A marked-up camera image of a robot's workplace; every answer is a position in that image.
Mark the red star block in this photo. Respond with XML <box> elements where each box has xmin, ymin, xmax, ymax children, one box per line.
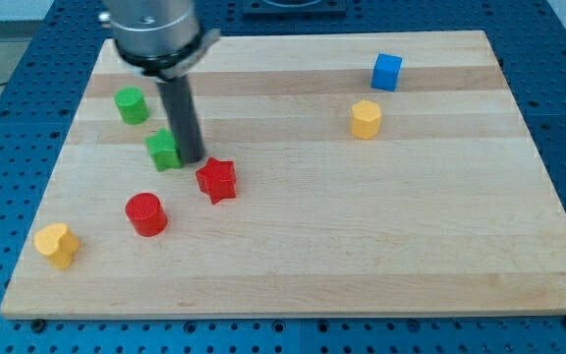
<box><xmin>196</xmin><ymin>157</ymin><xmax>237</xmax><ymax>205</ymax></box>

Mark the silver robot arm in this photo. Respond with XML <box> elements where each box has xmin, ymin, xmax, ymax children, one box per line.
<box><xmin>98</xmin><ymin>0</ymin><xmax>221</xmax><ymax>83</ymax></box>

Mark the green star block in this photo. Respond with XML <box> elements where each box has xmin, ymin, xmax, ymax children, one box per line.
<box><xmin>144</xmin><ymin>128</ymin><xmax>183</xmax><ymax>172</ymax></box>

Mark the wooden board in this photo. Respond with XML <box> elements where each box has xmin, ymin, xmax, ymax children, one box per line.
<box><xmin>0</xmin><ymin>30</ymin><xmax>566</xmax><ymax>320</ymax></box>

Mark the yellow hexagon block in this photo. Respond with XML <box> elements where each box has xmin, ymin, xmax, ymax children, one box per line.
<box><xmin>351</xmin><ymin>100</ymin><xmax>382</xmax><ymax>140</ymax></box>

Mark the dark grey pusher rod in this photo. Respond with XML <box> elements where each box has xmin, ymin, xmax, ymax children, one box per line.
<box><xmin>157</xmin><ymin>76</ymin><xmax>205</xmax><ymax>164</ymax></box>

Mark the red cylinder block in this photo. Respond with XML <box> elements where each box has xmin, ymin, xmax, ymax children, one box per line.
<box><xmin>125</xmin><ymin>193</ymin><xmax>168</xmax><ymax>237</ymax></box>

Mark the blue cube block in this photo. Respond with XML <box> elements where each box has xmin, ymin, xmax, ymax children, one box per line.
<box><xmin>370</xmin><ymin>53</ymin><xmax>403</xmax><ymax>91</ymax></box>

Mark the green cylinder block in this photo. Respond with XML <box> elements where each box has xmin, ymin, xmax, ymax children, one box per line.
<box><xmin>114</xmin><ymin>87</ymin><xmax>149</xmax><ymax>125</ymax></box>

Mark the yellow heart block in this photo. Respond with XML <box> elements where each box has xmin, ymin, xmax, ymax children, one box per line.
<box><xmin>33</xmin><ymin>223</ymin><xmax>81</xmax><ymax>270</ymax></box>

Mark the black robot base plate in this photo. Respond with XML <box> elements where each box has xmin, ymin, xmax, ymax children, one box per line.
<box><xmin>240</xmin><ymin>0</ymin><xmax>347</xmax><ymax>15</ymax></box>

